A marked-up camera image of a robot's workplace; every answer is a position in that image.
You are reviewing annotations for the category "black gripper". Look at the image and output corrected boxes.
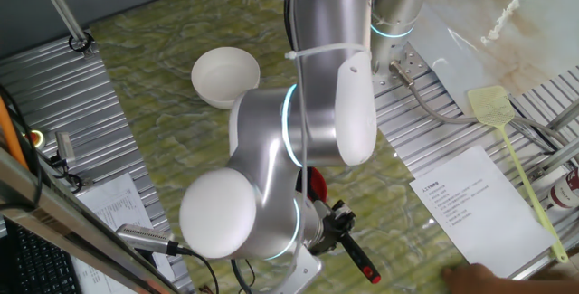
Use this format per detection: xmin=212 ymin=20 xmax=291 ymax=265
xmin=308 ymin=199 xmax=357 ymax=257

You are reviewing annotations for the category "black ladle with red accents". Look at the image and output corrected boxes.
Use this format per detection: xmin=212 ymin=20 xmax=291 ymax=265
xmin=337 ymin=232 xmax=383 ymax=285

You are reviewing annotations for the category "red bowl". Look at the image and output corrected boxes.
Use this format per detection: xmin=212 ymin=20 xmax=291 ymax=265
xmin=296 ymin=166 xmax=328 ymax=204

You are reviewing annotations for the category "white bowl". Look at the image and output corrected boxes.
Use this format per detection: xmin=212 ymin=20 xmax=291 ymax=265
xmin=190 ymin=46 xmax=262 ymax=110

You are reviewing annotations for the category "person's right hand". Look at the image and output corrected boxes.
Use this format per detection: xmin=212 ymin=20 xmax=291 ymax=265
xmin=441 ymin=262 xmax=501 ymax=294

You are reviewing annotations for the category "white instruction paper sheet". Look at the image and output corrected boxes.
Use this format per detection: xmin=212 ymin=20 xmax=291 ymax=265
xmin=409 ymin=145 xmax=557 ymax=280

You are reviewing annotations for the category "yellow fly swatter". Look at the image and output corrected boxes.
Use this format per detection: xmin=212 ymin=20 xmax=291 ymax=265
xmin=467 ymin=85 xmax=570 ymax=264

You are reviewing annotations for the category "green marble pattern mat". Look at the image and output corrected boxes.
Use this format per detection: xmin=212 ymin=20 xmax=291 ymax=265
xmin=90 ymin=0 xmax=467 ymax=294

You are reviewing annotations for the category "aluminium profile strut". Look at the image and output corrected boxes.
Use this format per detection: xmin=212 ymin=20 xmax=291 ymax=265
xmin=545 ymin=99 xmax=579 ymax=132
xmin=527 ymin=138 xmax=579 ymax=182

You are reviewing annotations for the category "white can with red label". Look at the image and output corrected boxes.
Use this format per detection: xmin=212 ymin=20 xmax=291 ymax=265
xmin=546 ymin=169 xmax=579 ymax=209

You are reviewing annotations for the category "printed table paper sheet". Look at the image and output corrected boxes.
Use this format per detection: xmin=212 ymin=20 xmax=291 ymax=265
xmin=74 ymin=172 xmax=176 ymax=294

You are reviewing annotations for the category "beige marble pattern board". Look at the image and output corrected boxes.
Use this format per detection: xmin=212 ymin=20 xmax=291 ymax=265
xmin=409 ymin=0 xmax=579 ymax=117

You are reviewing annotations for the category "black keyboard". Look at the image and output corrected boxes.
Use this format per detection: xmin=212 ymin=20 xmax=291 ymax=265
xmin=0 ymin=221 xmax=82 ymax=294

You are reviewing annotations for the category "red emergency stop button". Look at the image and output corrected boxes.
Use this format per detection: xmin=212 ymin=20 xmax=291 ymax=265
xmin=24 ymin=129 xmax=46 ymax=150

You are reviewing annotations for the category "orange pole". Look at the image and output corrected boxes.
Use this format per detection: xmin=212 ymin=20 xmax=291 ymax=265
xmin=0 ymin=97 xmax=28 ymax=171

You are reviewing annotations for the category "silver ribbed wrist camera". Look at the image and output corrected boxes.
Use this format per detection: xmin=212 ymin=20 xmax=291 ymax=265
xmin=270 ymin=247 xmax=324 ymax=294

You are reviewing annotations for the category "grey conduit cable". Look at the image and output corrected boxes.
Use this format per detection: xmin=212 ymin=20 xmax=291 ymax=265
xmin=389 ymin=61 xmax=569 ymax=150

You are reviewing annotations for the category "black camera cable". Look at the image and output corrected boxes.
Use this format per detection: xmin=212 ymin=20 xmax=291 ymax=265
xmin=176 ymin=246 xmax=221 ymax=294

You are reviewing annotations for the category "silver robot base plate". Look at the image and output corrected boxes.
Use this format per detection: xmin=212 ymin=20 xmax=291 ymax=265
xmin=373 ymin=43 xmax=431 ymax=99

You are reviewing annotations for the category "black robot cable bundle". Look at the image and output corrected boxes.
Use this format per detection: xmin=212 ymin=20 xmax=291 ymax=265
xmin=230 ymin=0 xmax=302 ymax=294

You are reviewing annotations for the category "aluminium frame bar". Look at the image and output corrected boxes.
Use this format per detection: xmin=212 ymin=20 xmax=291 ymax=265
xmin=0 ymin=147 xmax=182 ymax=294

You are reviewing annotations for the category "camera mount with black cable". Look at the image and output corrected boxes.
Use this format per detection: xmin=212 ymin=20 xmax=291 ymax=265
xmin=48 ymin=153 xmax=85 ymax=194

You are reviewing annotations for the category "small silver camera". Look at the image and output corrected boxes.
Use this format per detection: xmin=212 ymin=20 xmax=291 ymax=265
xmin=54 ymin=130 xmax=77 ymax=165

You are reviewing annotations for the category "aluminium pole with black ring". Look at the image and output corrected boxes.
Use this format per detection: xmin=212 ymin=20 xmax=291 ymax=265
xmin=30 ymin=0 xmax=95 ymax=56

